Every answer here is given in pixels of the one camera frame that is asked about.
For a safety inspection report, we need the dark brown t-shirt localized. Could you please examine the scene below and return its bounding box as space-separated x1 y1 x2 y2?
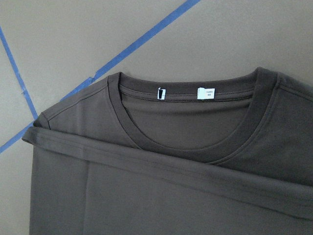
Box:
22 68 313 235

